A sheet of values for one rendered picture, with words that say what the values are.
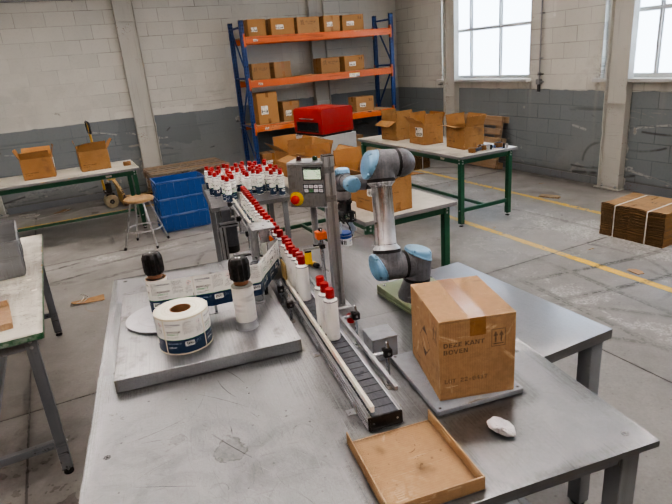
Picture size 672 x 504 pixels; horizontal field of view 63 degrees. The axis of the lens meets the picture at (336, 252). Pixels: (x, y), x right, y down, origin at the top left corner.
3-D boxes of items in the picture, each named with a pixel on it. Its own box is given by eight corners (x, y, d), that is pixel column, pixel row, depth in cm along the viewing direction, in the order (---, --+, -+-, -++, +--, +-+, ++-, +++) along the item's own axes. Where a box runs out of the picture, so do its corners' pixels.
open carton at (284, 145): (266, 174, 566) (262, 138, 554) (305, 167, 586) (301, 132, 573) (282, 180, 533) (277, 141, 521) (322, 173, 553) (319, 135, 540)
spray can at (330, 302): (325, 337, 207) (320, 287, 200) (338, 334, 208) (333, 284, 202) (329, 343, 202) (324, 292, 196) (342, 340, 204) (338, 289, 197)
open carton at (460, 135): (435, 147, 639) (435, 115, 627) (466, 142, 655) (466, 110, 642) (457, 152, 603) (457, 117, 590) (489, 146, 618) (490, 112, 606)
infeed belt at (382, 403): (264, 257, 310) (263, 250, 308) (278, 254, 312) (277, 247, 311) (372, 428, 161) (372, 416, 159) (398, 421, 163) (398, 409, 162)
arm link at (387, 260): (412, 279, 227) (401, 146, 221) (378, 284, 223) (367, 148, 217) (399, 276, 239) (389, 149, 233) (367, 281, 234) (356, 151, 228)
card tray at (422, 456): (347, 443, 157) (345, 432, 155) (429, 420, 164) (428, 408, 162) (388, 521, 130) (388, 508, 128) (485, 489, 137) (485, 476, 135)
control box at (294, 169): (298, 201, 241) (293, 158, 234) (335, 201, 236) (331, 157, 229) (290, 208, 232) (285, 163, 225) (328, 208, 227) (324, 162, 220)
